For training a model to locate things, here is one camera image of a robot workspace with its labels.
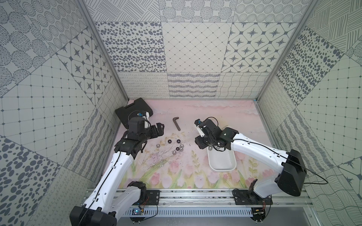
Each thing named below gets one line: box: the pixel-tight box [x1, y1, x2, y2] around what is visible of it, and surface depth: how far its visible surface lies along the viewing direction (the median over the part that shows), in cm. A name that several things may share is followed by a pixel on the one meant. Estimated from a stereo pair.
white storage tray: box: [206, 146, 237, 171], surface depth 87 cm
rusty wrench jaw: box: [172, 116, 181, 131], surface depth 109 cm
